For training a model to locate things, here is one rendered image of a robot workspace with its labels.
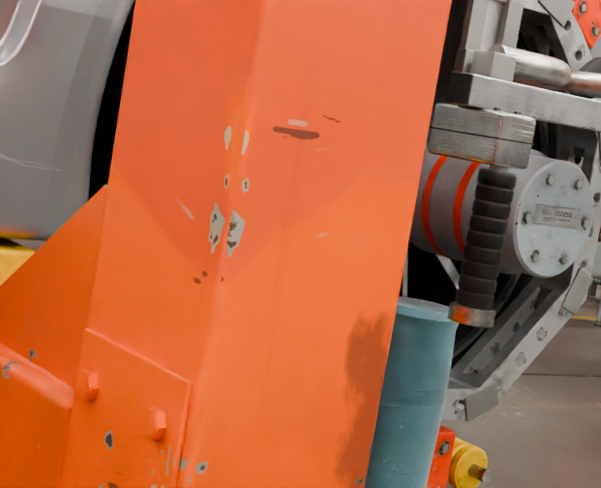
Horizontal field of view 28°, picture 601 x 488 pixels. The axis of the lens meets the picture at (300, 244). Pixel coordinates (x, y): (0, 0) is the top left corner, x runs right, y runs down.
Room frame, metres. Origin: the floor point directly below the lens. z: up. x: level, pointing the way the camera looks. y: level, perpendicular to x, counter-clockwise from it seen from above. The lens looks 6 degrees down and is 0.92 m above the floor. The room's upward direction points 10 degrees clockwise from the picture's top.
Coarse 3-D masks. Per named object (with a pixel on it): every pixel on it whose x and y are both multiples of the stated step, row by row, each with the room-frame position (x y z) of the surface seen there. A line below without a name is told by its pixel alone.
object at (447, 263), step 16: (544, 128) 1.62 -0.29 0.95; (544, 144) 1.62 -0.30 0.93; (416, 256) 1.75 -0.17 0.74; (432, 256) 1.55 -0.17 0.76; (416, 272) 1.73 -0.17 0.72; (432, 272) 1.71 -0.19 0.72; (448, 272) 1.57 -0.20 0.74; (416, 288) 1.70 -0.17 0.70; (432, 288) 1.69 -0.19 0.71; (448, 288) 1.59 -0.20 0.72; (496, 288) 1.62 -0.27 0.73; (512, 288) 1.62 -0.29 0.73; (448, 304) 1.64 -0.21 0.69; (496, 304) 1.60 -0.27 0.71; (464, 336) 1.57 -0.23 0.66
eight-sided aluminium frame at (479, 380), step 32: (544, 0) 1.46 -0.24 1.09; (544, 32) 1.53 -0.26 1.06; (576, 32) 1.51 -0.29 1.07; (576, 64) 1.51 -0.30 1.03; (576, 128) 1.58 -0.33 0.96; (576, 160) 1.61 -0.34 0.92; (544, 288) 1.58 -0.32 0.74; (576, 288) 1.56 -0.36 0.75; (512, 320) 1.56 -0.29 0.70; (544, 320) 1.53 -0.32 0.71; (480, 352) 1.53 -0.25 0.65; (512, 352) 1.50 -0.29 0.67; (448, 384) 1.46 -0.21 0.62; (480, 384) 1.48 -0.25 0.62; (448, 416) 1.44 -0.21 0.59; (480, 416) 1.48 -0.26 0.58
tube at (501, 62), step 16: (480, 0) 1.39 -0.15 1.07; (480, 16) 1.39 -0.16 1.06; (464, 32) 1.39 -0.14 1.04; (480, 32) 1.39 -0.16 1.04; (464, 48) 1.38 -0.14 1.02; (496, 48) 1.17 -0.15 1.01; (512, 48) 1.17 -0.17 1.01; (464, 64) 1.37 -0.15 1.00; (480, 64) 1.16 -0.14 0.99; (496, 64) 1.15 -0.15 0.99; (512, 64) 1.16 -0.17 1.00; (528, 64) 1.18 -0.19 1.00; (544, 64) 1.19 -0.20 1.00; (560, 64) 1.22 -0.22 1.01; (512, 80) 1.32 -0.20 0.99; (528, 80) 1.30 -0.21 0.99; (544, 80) 1.21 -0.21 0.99; (560, 80) 1.22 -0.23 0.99
